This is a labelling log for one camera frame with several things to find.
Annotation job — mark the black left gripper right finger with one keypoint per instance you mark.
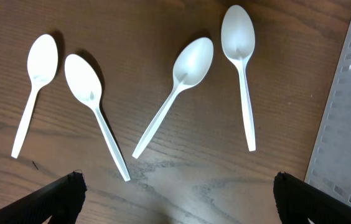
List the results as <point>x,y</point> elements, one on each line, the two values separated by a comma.
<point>299,202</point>

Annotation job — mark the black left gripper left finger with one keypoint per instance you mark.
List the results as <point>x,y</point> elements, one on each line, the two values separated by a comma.
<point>59,202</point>

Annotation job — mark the white plastic spoon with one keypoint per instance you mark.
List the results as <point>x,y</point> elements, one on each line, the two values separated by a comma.
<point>42,63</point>
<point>87,89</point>
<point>190,68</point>
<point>238,44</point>

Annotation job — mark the white plastic spoon rightmost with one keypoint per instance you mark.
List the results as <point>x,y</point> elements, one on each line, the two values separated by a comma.
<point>238,44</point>

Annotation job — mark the white plastic spoon leftmost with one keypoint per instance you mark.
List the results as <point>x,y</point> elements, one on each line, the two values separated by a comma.
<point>42,63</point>

